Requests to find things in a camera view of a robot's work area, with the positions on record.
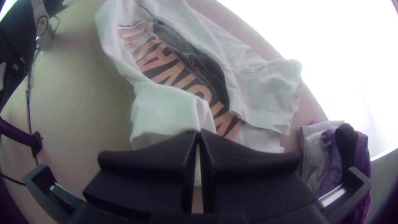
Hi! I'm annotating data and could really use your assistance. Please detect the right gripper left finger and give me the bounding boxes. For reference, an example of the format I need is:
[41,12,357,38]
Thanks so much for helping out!
[82,130,199,216]

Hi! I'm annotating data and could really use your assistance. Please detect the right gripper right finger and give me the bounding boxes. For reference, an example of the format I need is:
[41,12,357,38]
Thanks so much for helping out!
[200,128,318,216]

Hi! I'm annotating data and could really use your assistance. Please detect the white t-shirt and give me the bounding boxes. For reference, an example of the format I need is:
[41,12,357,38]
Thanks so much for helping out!
[95,0,303,187]

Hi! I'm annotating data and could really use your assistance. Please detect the pile of folded clothes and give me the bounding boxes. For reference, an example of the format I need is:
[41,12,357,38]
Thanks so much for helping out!
[298,119,372,224]

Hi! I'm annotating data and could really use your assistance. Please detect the black cable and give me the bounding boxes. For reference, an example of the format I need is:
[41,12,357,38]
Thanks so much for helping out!
[25,46,43,166]

